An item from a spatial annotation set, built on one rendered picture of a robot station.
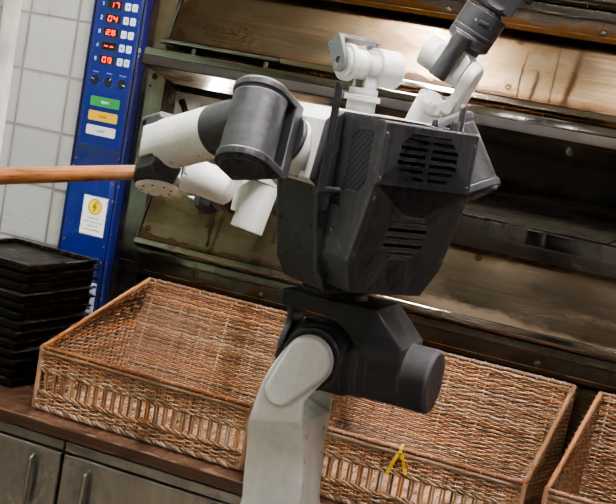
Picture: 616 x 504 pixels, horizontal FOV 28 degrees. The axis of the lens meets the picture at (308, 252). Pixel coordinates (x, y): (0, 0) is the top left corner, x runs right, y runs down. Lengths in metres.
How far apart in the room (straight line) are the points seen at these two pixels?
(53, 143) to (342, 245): 1.60
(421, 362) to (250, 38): 1.32
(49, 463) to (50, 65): 1.14
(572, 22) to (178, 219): 1.12
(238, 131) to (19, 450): 1.22
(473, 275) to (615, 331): 0.36
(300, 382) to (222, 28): 1.34
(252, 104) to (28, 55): 1.60
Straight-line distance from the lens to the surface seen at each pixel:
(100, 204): 3.38
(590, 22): 2.98
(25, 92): 3.55
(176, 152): 2.14
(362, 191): 2.00
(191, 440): 2.79
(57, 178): 2.30
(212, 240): 3.25
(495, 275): 3.03
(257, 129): 2.00
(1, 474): 3.01
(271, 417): 2.19
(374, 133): 1.99
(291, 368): 2.15
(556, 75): 2.98
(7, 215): 3.58
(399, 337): 2.13
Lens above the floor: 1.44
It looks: 8 degrees down
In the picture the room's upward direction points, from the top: 10 degrees clockwise
